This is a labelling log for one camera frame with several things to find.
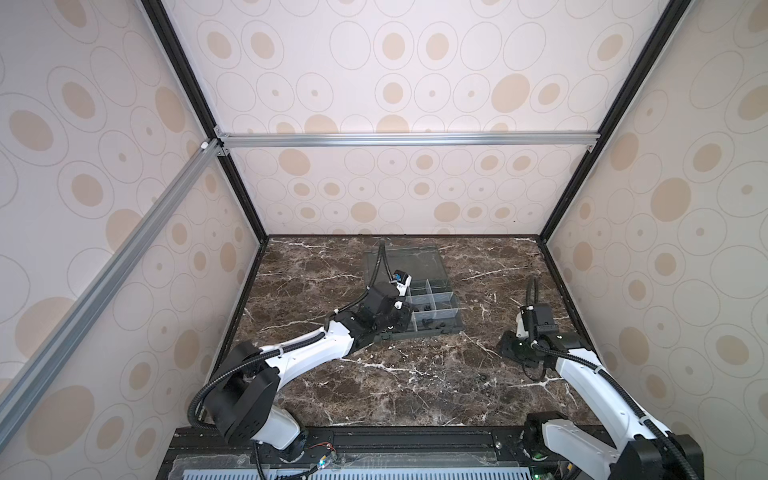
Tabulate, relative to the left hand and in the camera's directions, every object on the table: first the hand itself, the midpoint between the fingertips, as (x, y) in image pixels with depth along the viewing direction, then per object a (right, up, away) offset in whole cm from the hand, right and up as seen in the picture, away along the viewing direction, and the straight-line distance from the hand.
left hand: (418, 304), depth 82 cm
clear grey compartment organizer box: (+6, -3, +12) cm, 14 cm away
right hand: (+27, -13, +2) cm, 30 cm away
